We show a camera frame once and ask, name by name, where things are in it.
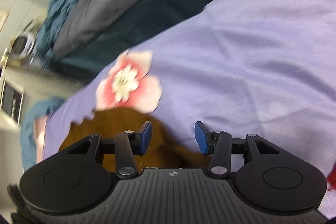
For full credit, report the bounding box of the purple floral bed sheet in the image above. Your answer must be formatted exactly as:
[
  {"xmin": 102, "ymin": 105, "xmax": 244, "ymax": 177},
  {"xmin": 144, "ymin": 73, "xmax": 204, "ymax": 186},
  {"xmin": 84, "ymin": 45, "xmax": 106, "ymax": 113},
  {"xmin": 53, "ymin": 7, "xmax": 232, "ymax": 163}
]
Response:
[{"xmin": 34, "ymin": 0, "xmax": 336, "ymax": 224}]

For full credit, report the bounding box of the white appliance with control panel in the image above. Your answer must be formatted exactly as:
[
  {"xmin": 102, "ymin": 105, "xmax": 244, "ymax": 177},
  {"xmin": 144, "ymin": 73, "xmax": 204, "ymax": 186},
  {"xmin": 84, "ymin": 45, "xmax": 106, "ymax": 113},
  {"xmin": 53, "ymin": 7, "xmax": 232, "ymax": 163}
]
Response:
[{"xmin": 0, "ymin": 77, "xmax": 25, "ymax": 127}]

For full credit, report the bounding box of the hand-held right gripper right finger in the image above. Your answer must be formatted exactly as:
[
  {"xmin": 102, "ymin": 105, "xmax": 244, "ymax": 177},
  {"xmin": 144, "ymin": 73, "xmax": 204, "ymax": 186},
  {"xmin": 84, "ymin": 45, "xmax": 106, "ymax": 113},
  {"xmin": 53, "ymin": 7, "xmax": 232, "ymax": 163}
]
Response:
[{"xmin": 195, "ymin": 121, "xmax": 289, "ymax": 179}]

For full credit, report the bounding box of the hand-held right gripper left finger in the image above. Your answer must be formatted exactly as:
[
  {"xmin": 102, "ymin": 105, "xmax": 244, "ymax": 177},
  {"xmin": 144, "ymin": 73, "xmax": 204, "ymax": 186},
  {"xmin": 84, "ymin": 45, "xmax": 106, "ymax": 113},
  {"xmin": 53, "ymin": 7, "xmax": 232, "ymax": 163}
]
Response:
[{"xmin": 59, "ymin": 121, "xmax": 153, "ymax": 179}]

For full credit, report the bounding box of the brown knit garment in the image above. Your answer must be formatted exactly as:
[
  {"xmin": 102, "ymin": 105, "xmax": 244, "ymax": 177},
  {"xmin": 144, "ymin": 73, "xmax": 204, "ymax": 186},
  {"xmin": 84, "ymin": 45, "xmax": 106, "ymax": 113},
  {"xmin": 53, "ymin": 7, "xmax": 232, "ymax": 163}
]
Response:
[{"xmin": 58, "ymin": 107, "xmax": 213, "ymax": 174}]

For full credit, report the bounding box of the grey rounded appliance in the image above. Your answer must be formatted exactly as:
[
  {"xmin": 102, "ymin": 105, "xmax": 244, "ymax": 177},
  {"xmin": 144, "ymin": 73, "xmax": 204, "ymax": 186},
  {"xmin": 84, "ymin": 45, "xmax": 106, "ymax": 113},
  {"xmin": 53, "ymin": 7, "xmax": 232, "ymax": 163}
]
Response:
[{"xmin": 10, "ymin": 32, "xmax": 36, "ymax": 60}]

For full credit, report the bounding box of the teal ruffled quilt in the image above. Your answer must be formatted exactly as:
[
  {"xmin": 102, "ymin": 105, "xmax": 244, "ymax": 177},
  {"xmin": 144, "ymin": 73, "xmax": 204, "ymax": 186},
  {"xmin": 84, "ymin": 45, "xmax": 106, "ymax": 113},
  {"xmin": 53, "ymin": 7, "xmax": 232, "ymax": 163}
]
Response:
[{"xmin": 35, "ymin": 0, "xmax": 111, "ymax": 59}]

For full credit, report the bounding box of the red knit garment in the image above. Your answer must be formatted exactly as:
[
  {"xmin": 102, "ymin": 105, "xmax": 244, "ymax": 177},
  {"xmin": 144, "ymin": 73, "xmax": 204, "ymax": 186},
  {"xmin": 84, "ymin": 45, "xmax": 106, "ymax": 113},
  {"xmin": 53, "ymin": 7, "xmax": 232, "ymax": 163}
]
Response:
[{"xmin": 325, "ymin": 170, "xmax": 336, "ymax": 191}]

